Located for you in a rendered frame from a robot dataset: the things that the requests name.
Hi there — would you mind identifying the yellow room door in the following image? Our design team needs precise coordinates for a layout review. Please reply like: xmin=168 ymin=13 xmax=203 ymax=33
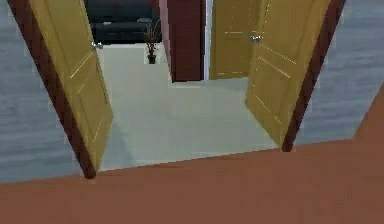
xmin=245 ymin=0 xmax=332 ymax=148
xmin=209 ymin=0 xmax=262 ymax=80
xmin=28 ymin=0 xmax=114 ymax=173

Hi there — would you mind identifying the house plant in black pot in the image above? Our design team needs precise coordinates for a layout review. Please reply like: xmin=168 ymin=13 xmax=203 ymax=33
xmin=143 ymin=19 xmax=162 ymax=65

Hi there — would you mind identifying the black sofa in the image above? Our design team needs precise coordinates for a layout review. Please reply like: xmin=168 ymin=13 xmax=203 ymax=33
xmin=83 ymin=0 xmax=162 ymax=46

